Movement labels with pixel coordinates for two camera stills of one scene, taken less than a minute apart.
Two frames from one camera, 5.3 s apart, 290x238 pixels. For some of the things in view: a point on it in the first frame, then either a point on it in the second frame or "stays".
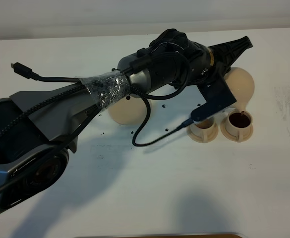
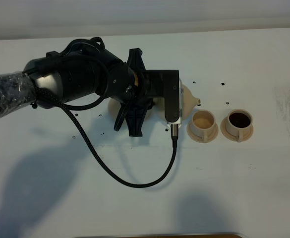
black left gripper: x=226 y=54 → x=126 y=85
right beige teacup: x=238 y=123 stays
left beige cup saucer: x=211 y=136 stays
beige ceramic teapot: x=241 y=83 → x=189 y=101
